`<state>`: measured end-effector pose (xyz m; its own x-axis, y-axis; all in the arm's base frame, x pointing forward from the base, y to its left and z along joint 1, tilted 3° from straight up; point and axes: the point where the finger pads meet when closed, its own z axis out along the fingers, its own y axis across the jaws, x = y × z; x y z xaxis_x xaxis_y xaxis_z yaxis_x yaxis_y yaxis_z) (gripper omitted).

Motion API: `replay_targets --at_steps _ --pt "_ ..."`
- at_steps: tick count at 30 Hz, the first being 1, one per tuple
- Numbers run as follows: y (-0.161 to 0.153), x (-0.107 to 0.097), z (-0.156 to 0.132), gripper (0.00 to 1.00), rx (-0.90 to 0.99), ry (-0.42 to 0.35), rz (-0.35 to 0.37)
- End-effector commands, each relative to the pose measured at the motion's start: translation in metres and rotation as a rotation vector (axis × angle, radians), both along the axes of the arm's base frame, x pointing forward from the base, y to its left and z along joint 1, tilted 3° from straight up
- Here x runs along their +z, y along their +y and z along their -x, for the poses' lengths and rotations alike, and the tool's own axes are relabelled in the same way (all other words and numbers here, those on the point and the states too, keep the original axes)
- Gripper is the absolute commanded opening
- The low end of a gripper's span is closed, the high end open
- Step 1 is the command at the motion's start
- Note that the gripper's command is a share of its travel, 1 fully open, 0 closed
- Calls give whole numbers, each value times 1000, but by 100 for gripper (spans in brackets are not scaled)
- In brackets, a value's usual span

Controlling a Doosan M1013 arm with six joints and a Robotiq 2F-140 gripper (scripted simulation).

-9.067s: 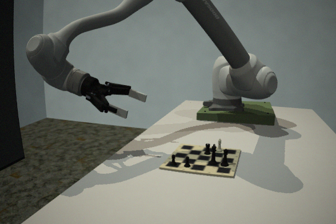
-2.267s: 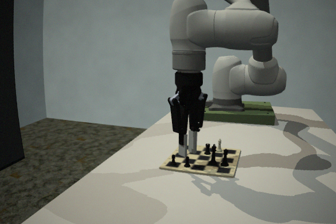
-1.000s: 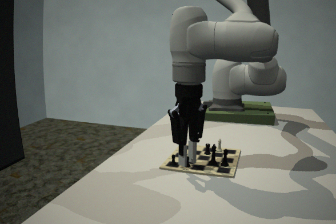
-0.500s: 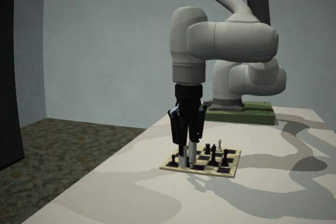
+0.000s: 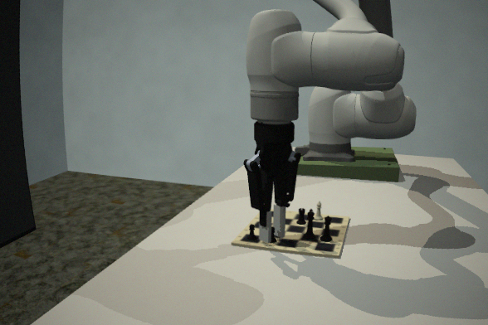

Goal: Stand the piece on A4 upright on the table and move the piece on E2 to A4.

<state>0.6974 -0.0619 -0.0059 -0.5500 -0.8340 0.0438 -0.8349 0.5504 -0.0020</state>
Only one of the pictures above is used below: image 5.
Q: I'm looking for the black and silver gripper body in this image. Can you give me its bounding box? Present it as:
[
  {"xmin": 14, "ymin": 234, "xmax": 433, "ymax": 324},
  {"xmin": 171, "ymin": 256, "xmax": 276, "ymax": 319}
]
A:
[{"xmin": 254, "ymin": 121, "xmax": 295, "ymax": 171}]

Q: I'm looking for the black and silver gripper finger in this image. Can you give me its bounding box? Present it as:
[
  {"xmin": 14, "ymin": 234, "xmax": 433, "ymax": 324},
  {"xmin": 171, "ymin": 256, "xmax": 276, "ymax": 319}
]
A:
[
  {"xmin": 244, "ymin": 150, "xmax": 279, "ymax": 243},
  {"xmin": 273, "ymin": 150, "xmax": 301, "ymax": 238}
]

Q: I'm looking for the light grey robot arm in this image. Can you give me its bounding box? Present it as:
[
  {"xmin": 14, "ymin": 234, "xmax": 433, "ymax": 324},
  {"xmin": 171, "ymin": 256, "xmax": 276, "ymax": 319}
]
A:
[{"xmin": 246, "ymin": 0, "xmax": 417, "ymax": 162}]

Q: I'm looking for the black and cream chessboard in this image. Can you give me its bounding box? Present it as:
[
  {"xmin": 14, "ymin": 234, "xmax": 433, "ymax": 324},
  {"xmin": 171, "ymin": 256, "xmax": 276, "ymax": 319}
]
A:
[{"xmin": 232, "ymin": 211, "xmax": 349, "ymax": 258}]

